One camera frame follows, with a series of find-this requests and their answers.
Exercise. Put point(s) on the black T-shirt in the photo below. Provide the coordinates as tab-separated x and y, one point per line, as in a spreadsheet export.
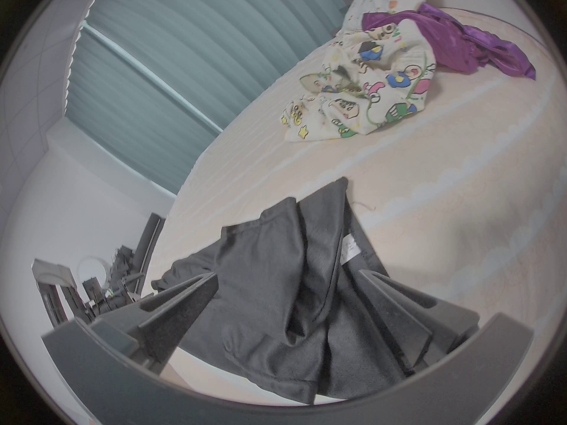
274	290

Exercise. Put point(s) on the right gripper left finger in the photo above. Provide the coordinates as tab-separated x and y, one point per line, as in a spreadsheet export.
164	321

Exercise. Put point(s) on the purple satin garment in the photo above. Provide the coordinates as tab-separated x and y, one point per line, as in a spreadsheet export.
456	42

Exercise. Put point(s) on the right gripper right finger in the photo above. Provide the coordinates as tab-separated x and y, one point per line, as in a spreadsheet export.
425	317

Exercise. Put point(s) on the white printed pyjama garment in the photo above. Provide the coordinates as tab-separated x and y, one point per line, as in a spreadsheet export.
367	91

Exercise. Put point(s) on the bed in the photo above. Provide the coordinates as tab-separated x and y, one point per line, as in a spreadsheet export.
465	171

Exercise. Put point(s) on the blue-green curtain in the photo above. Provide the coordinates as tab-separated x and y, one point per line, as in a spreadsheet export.
212	24
133	126

